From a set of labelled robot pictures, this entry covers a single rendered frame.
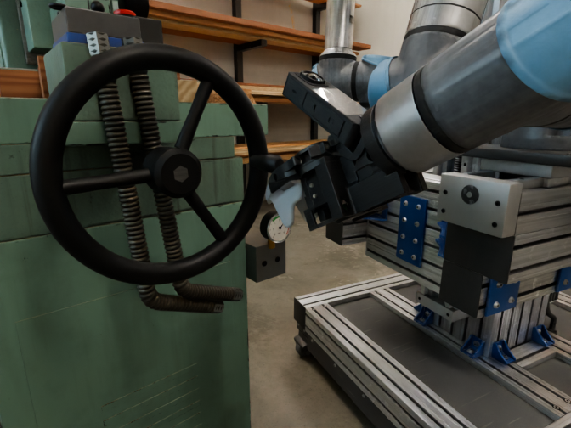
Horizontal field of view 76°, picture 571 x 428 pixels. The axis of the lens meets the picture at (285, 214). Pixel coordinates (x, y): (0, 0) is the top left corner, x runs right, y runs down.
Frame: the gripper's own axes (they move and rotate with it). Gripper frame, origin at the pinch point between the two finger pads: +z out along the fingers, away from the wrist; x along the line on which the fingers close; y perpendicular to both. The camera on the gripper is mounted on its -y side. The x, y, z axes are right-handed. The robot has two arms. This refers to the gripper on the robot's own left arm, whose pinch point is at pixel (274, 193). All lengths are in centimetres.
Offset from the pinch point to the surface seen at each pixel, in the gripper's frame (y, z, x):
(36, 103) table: -20.8, 14.6, -22.9
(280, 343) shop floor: 35, 92, 52
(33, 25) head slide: -46, 29, -19
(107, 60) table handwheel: -14.9, -3.5, -18.0
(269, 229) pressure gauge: 1.1, 20.9, 12.4
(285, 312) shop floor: 26, 108, 68
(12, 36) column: -50, 38, -22
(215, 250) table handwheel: 4.7, 8.3, -6.2
